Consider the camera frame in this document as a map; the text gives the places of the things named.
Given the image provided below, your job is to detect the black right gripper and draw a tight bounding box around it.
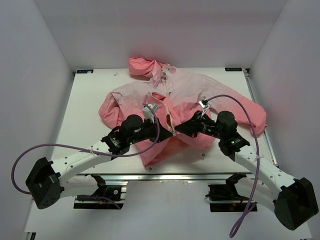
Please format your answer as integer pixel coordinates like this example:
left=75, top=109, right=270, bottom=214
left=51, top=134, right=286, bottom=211
left=175, top=110, right=225, bottom=140

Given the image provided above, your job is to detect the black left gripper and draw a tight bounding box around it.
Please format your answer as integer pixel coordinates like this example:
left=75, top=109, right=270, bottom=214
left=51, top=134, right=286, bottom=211
left=128, top=116, right=172, bottom=145

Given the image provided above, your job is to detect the pink hooded zip jacket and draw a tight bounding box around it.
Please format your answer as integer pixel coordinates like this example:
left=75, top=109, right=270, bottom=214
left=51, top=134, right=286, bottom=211
left=98, top=56, right=267, bottom=167

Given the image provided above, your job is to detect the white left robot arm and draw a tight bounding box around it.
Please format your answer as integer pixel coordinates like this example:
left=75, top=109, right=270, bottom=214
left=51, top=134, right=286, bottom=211
left=25, top=114, right=173, bottom=210

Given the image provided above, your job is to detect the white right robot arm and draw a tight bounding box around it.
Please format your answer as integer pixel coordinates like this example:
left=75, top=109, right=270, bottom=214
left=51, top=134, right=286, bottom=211
left=175, top=111, right=319, bottom=231

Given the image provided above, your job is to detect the blue label sticker right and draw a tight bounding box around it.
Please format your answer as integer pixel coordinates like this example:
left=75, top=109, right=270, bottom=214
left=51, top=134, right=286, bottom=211
left=224, top=67, right=243, bottom=72

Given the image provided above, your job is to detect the blue label sticker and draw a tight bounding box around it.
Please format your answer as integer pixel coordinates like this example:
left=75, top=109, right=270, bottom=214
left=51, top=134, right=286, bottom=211
left=76, top=69, right=94, bottom=74
left=224, top=67, right=243, bottom=72

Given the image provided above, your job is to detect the blue label sticker left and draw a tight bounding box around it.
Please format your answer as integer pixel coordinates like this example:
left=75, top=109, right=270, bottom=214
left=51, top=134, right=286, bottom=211
left=76, top=69, right=94, bottom=74

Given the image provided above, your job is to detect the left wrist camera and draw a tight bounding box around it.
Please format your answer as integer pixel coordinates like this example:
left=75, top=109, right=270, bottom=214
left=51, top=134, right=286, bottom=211
left=142, top=103, right=159, bottom=123

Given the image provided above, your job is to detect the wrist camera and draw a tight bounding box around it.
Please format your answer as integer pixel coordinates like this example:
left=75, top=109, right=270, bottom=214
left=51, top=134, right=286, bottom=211
left=142, top=103, right=159, bottom=123
left=198, top=96, right=211, bottom=118

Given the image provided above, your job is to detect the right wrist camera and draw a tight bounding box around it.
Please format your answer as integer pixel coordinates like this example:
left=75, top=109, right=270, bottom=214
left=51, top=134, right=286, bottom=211
left=198, top=96, right=211, bottom=118

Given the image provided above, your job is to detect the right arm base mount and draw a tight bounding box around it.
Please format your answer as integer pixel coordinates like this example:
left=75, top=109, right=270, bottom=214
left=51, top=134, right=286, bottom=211
left=205, top=172, right=249, bottom=213

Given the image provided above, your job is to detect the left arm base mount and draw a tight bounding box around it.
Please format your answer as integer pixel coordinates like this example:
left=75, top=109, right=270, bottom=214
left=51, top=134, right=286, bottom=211
left=71, top=173, right=128, bottom=210

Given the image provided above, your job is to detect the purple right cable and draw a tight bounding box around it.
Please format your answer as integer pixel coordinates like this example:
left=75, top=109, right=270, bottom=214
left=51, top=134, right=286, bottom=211
left=204, top=94, right=262, bottom=238

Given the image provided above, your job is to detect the purple cable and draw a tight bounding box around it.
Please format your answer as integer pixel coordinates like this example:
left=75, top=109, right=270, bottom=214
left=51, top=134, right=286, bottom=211
left=11, top=102, right=161, bottom=210
left=204, top=94, right=262, bottom=238

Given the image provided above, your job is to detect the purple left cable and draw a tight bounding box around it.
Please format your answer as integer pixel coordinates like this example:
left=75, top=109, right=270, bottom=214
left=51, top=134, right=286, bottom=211
left=11, top=102, right=161, bottom=210

